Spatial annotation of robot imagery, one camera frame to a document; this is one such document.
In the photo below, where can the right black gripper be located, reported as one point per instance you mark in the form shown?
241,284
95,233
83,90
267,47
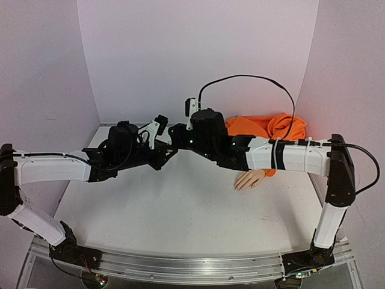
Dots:
181,137

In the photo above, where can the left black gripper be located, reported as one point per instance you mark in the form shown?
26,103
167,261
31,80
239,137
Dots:
160,160

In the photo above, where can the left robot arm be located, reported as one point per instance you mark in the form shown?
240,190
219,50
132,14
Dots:
22,170

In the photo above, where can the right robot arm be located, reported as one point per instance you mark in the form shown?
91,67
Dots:
259,146

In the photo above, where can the mannequin hand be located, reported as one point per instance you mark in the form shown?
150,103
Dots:
249,180

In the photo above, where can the orange hoodie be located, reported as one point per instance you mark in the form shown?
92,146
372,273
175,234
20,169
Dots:
271,127

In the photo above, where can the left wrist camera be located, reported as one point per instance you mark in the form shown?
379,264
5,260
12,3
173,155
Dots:
154,128

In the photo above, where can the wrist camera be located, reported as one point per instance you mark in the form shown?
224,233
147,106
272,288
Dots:
154,128
191,107

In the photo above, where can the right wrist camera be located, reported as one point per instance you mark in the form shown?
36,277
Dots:
191,107

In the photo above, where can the aluminium front rail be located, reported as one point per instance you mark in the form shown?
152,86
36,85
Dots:
219,270

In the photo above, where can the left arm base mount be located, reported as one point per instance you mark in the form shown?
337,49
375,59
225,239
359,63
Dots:
70,252

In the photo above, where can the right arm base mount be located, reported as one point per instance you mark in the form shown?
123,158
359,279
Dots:
314,258

